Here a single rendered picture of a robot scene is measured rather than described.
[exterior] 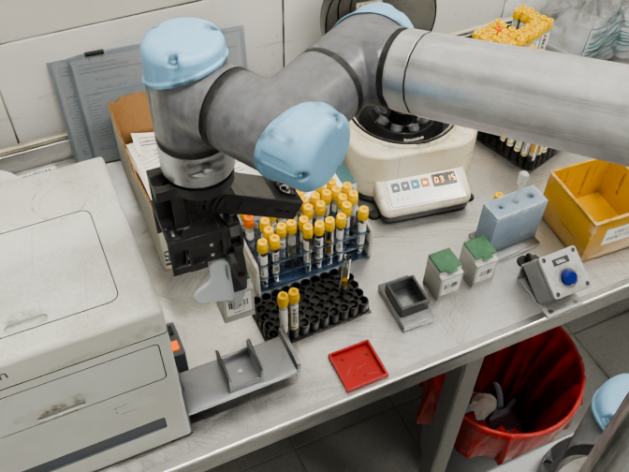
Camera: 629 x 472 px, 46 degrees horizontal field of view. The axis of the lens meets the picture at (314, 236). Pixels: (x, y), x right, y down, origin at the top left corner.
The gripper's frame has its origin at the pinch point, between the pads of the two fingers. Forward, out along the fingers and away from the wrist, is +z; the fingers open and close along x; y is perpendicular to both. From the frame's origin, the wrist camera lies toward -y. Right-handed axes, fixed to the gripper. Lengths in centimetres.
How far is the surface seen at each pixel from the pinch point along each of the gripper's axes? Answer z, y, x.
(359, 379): 24.5, -16.1, 5.7
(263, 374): 18.7, -2.3, 2.7
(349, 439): 112, -33, -24
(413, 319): 23.3, -27.9, -0.1
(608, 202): 24, -73, -9
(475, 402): 90, -60, -11
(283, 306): 15.1, -8.1, -4.5
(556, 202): 19, -60, -10
